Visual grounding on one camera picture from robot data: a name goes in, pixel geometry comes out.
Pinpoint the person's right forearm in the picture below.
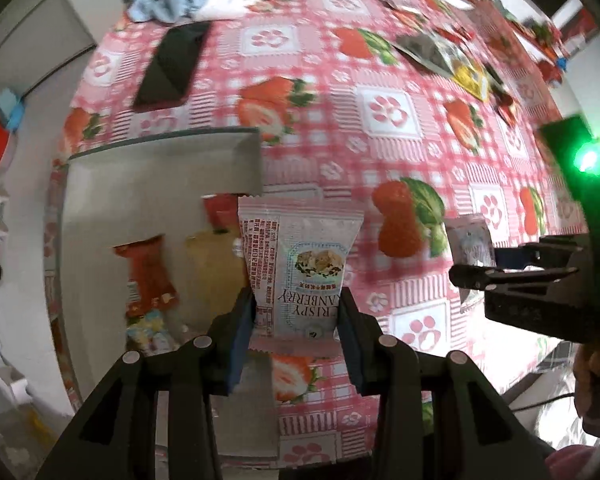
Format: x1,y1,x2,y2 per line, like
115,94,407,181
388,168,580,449
545,440,600,480

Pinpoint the small white snack packet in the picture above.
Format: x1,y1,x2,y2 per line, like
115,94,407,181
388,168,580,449
445,214,496,306

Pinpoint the small red snack packet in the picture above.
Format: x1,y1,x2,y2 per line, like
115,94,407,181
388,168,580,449
495,100,521,128

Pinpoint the grey cardboard box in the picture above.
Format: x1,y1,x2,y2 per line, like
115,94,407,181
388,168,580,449
62,127,281,466

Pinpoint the opaque yellow snack packet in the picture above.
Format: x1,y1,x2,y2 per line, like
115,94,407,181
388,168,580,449
450,57,491,103

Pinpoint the dark silver snack packet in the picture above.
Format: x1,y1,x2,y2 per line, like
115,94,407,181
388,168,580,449
395,30,468,78

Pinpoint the white carved furniture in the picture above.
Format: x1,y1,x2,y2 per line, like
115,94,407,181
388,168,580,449
0,165,76,413

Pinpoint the black cable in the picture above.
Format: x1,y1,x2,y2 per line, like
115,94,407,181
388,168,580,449
505,392,581,411

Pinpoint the person's right hand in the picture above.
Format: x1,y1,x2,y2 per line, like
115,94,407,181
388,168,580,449
572,342,600,441

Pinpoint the pastel printed snack packet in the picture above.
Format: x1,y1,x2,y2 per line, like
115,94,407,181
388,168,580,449
125,310,178,356

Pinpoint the plain red snack packet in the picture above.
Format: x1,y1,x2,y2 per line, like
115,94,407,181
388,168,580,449
202,194,241,233

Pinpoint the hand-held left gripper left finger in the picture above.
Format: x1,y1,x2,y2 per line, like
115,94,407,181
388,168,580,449
35,287,258,480

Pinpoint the blue plastic object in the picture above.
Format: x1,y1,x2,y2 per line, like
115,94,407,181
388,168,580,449
0,87,28,131

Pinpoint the red orange twisted snack packet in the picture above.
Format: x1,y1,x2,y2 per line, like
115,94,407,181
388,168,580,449
112,234,181,318

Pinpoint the black smartphone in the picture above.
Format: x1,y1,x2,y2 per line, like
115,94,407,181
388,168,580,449
132,21,213,113

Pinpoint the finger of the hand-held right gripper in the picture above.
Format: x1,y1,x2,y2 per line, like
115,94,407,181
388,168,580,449
449,264,578,293
492,235,593,269

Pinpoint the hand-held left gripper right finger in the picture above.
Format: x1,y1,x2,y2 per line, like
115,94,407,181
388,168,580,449
337,287,553,480

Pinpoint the white printed snack packet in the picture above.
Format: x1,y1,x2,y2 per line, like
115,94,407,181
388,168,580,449
237,195,366,356

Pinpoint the translucent yellow snack packet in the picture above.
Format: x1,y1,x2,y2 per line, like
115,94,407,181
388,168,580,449
184,230,248,341

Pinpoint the strawberry printed tablecloth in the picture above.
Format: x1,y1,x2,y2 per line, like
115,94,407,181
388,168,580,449
45,0,596,471

